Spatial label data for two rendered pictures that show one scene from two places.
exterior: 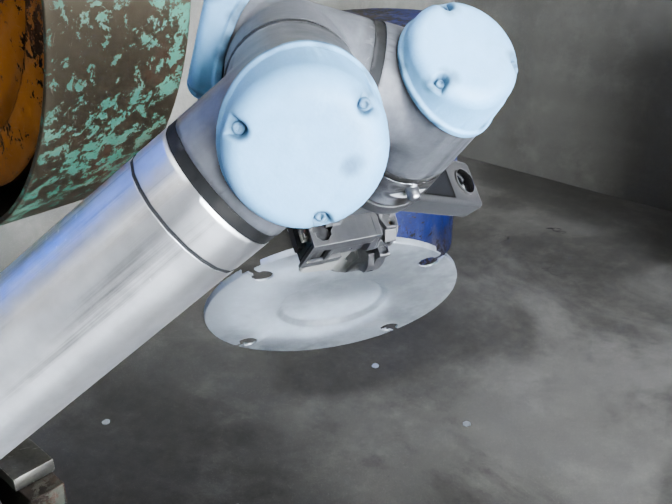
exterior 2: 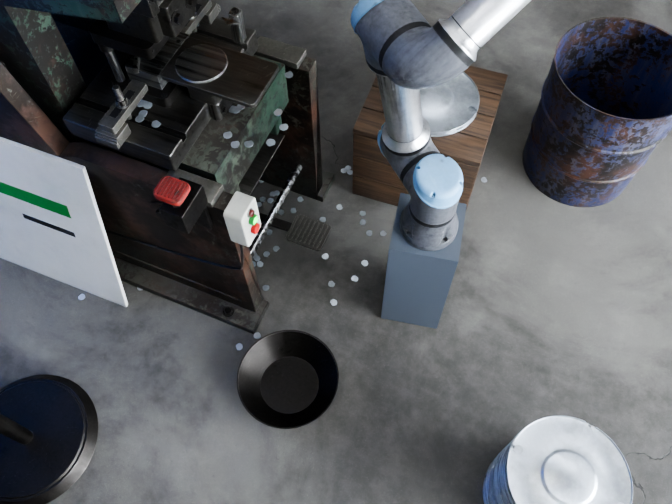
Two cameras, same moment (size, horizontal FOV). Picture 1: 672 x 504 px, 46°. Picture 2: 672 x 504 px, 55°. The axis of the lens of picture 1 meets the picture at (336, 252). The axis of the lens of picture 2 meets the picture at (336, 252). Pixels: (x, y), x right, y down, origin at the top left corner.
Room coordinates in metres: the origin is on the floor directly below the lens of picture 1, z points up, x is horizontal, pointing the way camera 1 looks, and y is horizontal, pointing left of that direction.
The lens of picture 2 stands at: (-0.41, 0.74, 1.88)
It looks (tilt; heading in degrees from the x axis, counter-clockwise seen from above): 61 degrees down; 342
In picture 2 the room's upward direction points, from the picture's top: 2 degrees counter-clockwise
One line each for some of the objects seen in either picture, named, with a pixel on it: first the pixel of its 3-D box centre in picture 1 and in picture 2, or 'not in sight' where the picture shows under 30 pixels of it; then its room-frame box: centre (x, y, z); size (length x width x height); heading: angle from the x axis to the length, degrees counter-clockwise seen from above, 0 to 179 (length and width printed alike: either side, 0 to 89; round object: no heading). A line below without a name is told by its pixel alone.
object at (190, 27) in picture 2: not in sight; (191, 12); (0.97, 0.66, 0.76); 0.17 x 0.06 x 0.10; 138
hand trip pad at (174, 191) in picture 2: not in sight; (174, 198); (0.45, 0.83, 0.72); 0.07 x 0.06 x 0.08; 48
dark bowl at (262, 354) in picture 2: not in sight; (288, 381); (0.20, 0.70, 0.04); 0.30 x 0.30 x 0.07
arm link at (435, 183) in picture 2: not in sight; (434, 187); (0.35, 0.24, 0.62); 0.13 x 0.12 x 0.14; 7
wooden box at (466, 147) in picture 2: not in sight; (426, 136); (0.81, 0.01, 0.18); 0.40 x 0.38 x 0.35; 51
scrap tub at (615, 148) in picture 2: not in sight; (598, 119); (0.64, -0.52, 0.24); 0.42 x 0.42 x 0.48
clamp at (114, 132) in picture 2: not in sight; (120, 105); (0.72, 0.89, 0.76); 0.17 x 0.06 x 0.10; 138
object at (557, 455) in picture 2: not in sight; (568, 477); (-0.33, 0.15, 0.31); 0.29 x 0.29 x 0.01
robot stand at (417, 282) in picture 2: not in sight; (419, 265); (0.34, 0.24, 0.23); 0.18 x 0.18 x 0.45; 59
